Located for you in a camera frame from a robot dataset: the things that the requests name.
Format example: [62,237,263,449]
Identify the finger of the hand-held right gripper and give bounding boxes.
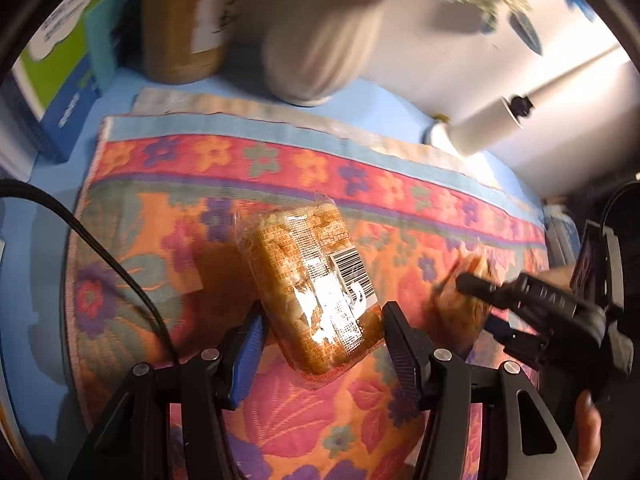
[482,317,551,368]
[455,271,608,346]

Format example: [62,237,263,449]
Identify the orange snack pack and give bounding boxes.
[432,250,501,356]

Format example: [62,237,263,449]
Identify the light blue card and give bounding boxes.
[82,0,146,91]

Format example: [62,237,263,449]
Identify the white ribbed vase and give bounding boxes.
[235,0,401,108]

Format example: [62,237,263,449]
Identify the wooden pen holder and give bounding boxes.
[142,0,251,86]

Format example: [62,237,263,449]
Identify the black cable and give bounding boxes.
[0,178,181,366]

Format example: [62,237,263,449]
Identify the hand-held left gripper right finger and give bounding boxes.
[381,301,586,480]

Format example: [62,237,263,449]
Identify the person's right hand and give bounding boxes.
[572,390,603,471]

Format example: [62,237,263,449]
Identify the floral woven cloth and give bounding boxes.
[65,87,556,480]

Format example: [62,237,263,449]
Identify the brown cracker pack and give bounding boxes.
[234,192,388,391]

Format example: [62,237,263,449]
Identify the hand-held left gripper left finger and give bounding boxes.
[67,301,271,480]

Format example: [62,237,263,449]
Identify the green cover book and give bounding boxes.
[12,0,101,161]

